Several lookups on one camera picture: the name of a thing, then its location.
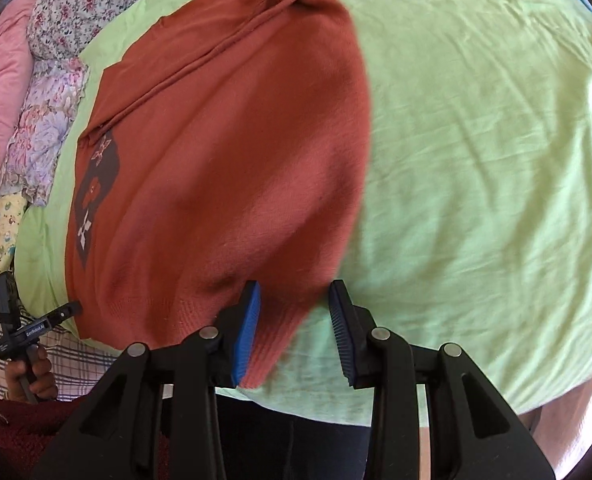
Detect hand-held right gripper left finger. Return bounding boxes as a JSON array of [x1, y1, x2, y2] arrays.
[[30, 280, 264, 480]]

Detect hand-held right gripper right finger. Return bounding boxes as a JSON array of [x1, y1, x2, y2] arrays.
[[328, 280, 572, 480]]

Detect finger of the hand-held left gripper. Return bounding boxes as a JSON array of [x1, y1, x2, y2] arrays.
[[48, 301, 83, 332]]

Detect orange knit sweater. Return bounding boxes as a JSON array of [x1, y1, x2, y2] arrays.
[[64, 0, 375, 392]]

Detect person's left hand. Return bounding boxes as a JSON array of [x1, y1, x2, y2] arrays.
[[4, 344, 59, 404]]

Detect plaid bed sheet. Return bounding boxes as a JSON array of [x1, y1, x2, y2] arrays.
[[0, 305, 122, 404]]

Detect dark red garment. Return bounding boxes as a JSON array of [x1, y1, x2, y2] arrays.
[[0, 396, 173, 480]]

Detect yellow cartoon print pillow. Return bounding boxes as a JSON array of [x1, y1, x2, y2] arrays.
[[0, 192, 29, 312]]

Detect black pants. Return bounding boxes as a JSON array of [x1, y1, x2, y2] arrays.
[[215, 389, 377, 480]]

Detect purple floral pillow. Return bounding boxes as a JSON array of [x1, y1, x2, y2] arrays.
[[0, 57, 90, 207]]

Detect green bed sheet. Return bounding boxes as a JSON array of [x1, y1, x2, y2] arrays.
[[13, 0, 592, 430]]

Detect white floral quilt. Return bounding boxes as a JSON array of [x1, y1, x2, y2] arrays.
[[28, 0, 175, 62]]

